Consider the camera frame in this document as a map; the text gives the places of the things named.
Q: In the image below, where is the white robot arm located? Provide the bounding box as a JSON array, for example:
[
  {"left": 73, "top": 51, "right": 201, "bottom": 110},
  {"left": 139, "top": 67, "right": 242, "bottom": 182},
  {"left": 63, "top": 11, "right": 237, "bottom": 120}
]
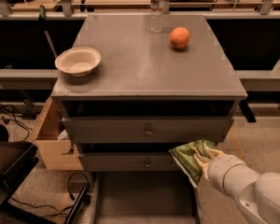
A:
[{"left": 194, "top": 148, "right": 280, "bottom": 224}]

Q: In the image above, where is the white paper bowl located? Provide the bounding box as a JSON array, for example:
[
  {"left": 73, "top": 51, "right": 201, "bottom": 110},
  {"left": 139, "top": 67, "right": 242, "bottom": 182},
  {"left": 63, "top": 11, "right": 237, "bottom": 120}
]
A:
[{"left": 55, "top": 47, "right": 102, "bottom": 77}]

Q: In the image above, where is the clear plastic water bottle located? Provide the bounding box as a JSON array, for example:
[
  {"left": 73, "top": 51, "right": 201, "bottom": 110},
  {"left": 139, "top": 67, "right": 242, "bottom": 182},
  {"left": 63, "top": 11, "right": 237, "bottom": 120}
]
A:
[{"left": 149, "top": 0, "right": 166, "bottom": 33}]

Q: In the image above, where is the black cable bundle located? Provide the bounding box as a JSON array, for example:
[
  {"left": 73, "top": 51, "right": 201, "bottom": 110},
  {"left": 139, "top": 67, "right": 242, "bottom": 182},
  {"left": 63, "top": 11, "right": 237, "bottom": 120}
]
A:
[{"left": 0, "top": 79, "right": 34, "bottom": 142}]

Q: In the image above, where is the black floor cable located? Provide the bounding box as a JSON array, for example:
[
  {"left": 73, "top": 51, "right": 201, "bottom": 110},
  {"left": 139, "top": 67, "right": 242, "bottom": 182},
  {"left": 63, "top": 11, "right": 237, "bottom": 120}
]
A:
[{"left": 8, "top": 171, "right": 91, "bottom": 219}]

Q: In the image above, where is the light wooden box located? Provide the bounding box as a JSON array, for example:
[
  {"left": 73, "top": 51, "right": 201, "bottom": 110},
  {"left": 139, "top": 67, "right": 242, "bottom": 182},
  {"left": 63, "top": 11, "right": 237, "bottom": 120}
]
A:
[{"left": 28, "top": 97, "right": 82, "bottom": 171}]

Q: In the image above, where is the grey bottom drawer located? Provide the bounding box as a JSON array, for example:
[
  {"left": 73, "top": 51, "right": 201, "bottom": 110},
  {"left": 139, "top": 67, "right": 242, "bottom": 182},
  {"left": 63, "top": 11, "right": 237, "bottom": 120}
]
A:
[{"left": 91, "top": 171, "right": 201, "bottom": 224}]

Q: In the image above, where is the grey drawer cabinet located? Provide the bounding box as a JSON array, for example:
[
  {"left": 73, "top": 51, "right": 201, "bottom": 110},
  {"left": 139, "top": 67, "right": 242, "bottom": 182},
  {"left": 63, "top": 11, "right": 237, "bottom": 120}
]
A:
[{"left": 50, "top": 13, "right": 248, "bottom": 175}]

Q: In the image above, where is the orange fruit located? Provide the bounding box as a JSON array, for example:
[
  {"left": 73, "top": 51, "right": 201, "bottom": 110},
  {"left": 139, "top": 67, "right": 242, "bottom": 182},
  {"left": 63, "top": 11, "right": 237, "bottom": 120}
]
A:
[{"left": 169, "top": 27, "right": 190, "bottom": 49}]

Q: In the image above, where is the grey top drawer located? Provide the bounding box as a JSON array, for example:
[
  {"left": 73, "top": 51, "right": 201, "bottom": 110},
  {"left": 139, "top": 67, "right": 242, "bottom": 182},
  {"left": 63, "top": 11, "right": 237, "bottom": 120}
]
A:
[{"left": 63, "top": 117, "right": 233, "bottom": 144}]

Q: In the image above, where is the grey middle drawer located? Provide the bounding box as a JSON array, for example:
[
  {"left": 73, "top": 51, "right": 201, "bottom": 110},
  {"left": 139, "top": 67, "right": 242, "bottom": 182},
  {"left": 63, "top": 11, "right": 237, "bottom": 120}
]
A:
[{"left": 78, "top": 152, "right": 179, "bottom": 172}]

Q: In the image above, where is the green jalapeno chip bag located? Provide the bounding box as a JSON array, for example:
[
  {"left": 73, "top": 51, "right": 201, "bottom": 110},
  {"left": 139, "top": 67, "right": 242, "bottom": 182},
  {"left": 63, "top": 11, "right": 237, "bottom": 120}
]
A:
[{"left": 169, "top": 139, "right": 217, "bottom": 189}]

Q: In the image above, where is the grey drawer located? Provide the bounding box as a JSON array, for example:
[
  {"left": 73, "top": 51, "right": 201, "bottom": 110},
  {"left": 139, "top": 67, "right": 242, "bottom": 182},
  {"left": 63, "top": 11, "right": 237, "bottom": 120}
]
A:
[
  {"left": 91, "top": 171, "right": 201, "bottom": 224},
  {"left": 63, "top": 117, "right": 233, "bottom": 144},
  {"left": 78, "top": 152, "right": 179, "bottom": 172}
]

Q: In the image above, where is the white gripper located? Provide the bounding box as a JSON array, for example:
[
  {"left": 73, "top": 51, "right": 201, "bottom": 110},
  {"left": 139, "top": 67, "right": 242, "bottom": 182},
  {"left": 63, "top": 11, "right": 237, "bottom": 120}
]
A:
[{"left": 194, "top": 148, "right": 245, "bottom": 193}]

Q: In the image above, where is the green handled tool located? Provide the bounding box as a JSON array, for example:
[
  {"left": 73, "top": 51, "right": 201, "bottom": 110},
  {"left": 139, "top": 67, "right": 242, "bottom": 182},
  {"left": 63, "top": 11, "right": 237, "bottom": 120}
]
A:
[{"left": 38, "top": 5, "right": 57, "bottom": 58}]

